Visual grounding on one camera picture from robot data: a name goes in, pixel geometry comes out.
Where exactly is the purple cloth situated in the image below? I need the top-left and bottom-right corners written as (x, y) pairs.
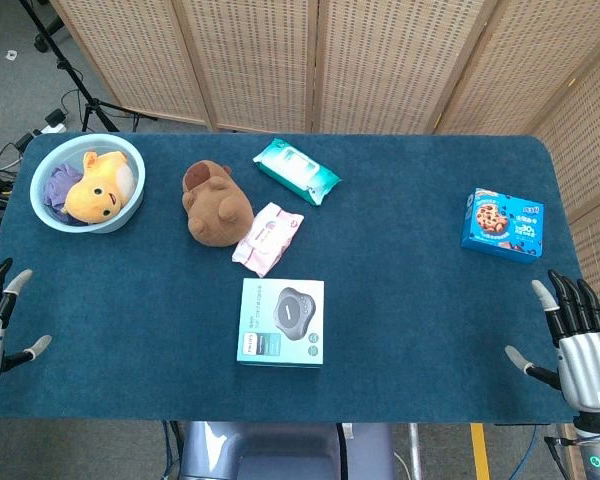
top-left (42, 163), bottom-right (87, 226)

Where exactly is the teal wet wipes pack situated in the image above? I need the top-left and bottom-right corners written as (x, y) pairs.
top-left (252, 138), bottom-right (343, 207)

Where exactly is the blue table mat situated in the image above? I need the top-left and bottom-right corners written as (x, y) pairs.
top-left (0, 131), bottom-right (591, 426)

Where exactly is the pink wet wipes pack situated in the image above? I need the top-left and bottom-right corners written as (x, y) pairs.
top-left (231, 201), bottom-right (305, 279)

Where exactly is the brown plush capybara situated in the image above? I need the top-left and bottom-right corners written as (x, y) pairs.
top-left (181, 160), bottom-right (256, 248)

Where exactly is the teal speaker product box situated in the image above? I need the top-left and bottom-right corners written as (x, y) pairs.
top-left (236, 278), bottom-right (326, 369)

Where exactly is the blue cookie box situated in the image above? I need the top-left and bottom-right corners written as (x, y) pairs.
top-left (460, 187), bottom-right (545, 265)

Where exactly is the black tripod stand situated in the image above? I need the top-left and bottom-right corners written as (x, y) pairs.
top-left (18, 0), bottom-right (146, 134)

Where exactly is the orange plush toy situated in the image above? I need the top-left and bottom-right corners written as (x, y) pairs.
top-left (62, 150), bottom-right (137, 225)

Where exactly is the blue cable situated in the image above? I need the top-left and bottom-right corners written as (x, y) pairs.
top-left (509, 424), bottom-right (539, 480)

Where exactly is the yellow floor tape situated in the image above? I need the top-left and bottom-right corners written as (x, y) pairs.
top-left (469, 423), bottom-right (491, 480)

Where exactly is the light blue plastic basin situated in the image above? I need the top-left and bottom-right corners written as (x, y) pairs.
top-left (29, 132), bottom-right (147, 235)

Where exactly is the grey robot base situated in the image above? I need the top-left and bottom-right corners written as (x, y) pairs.
top-left (178, 421), bottom-right (397, 480)

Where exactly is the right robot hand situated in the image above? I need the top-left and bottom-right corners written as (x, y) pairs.
top-left (504, 269), bottom-right (600, 414)

